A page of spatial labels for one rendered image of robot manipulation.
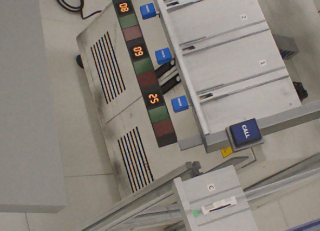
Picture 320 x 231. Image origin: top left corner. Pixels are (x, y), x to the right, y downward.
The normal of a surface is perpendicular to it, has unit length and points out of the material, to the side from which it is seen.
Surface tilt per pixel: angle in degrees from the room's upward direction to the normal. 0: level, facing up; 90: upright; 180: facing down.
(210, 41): 45
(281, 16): 0
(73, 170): 0
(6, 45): 0
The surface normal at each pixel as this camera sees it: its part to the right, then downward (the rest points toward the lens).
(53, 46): 0.63, -0.44
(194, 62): -0.07, -0.33
